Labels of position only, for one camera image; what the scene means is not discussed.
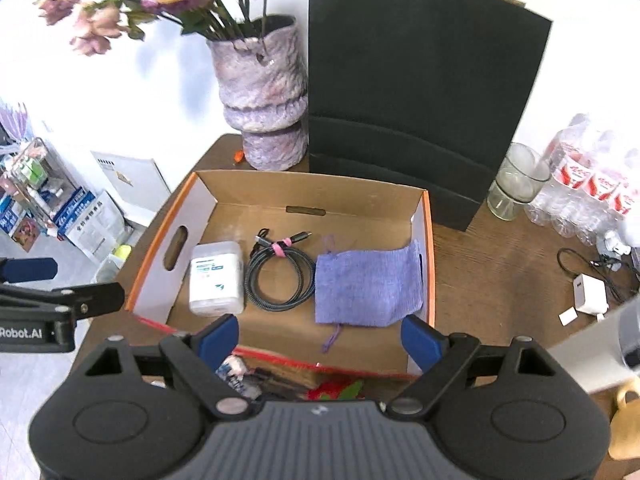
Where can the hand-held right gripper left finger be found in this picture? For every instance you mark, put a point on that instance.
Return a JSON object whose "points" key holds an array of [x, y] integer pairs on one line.
{"points": [[219, 338]]}

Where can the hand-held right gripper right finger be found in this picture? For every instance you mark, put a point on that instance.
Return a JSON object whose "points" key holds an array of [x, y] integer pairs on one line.
{"points": [[421, 342]]}

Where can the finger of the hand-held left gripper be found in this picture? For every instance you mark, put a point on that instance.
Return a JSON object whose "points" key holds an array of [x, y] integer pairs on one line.
{"points": [[100, 300], [30, 270]]}

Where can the orange-edged cardboard box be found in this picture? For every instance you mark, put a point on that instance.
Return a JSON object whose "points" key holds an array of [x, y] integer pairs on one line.
{"points": [[280, 330]]}

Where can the brown wooden desktop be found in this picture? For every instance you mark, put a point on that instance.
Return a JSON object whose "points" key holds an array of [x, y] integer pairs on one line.
{"points": [[500, 270]]}

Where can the blue white small packet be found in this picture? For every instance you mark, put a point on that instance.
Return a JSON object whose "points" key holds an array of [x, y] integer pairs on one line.
{"points": [[235, 372]]}

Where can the white plastic container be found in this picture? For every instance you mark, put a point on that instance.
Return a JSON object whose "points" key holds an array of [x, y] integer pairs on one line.
{"points": [[216, 280]]}

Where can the blue white printed carton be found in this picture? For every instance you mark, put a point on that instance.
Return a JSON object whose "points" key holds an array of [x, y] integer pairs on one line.
{"points": [[87, 220]]}

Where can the purple woven pouch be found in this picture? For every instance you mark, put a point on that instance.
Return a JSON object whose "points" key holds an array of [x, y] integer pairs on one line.
{"points": [[365, 285]]}

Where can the white cardboard carton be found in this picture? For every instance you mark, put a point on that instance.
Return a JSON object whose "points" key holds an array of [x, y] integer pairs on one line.
{"points": [[132, 185]]}

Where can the small white plastic piece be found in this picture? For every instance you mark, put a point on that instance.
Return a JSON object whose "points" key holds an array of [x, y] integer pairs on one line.
{"points": [[567, 317]]}

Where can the pale grey object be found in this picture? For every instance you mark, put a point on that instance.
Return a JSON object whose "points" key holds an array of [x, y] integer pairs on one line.
{"points": [[595, 350]]}

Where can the white charger block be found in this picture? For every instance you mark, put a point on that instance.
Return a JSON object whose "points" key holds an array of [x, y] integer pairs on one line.
{"points": [[591, 294]]}

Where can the small orange object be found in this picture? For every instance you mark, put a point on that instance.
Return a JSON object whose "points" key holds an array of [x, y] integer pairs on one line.
{"points": [[238, 157]]}

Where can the clear glass cup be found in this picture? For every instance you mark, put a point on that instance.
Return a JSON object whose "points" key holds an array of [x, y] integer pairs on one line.
{"points": [[517, 185]]}

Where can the white plug adapter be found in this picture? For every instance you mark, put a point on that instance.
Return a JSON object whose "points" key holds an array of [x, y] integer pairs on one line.
{"points": [[612, 242]]}

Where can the pale yellow cup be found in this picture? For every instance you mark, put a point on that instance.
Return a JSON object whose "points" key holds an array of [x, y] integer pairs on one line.
{"points": [[625, 425]]}

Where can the pack of water bottles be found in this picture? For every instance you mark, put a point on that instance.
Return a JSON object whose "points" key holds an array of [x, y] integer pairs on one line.
{"points": [[585, 175]]}

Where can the black paper bag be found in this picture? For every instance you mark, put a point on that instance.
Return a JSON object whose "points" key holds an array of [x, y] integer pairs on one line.
{"points": [[415, 100]]}

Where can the purple textured vase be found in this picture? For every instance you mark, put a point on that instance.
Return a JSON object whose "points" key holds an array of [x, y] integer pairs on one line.
{"points": [[262, 95]]}

